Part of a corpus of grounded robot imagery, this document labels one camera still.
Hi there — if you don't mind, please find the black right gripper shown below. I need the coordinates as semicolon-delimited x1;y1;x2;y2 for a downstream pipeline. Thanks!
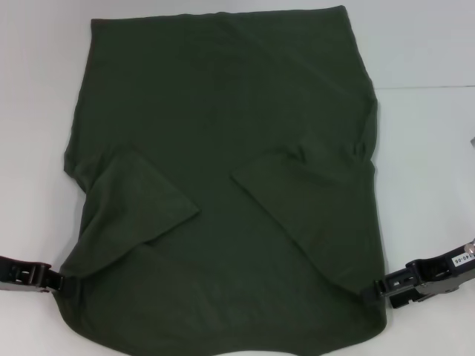
361;246;475;311

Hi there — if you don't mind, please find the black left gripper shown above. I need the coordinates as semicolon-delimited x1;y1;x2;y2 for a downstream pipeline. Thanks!
0;254;82;298

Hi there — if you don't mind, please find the dark green shirt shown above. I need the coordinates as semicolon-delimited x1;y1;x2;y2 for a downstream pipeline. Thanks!
59;5;389;356

